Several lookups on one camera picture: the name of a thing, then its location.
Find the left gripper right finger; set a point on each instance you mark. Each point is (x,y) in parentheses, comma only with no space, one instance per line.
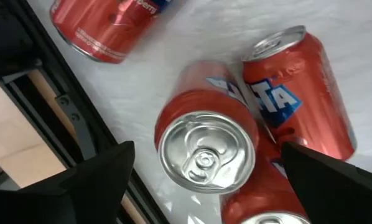
(335,196)

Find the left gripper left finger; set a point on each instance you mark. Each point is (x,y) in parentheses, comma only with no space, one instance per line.
(80,196)

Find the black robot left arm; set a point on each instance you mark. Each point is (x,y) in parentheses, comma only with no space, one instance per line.
(8,37)

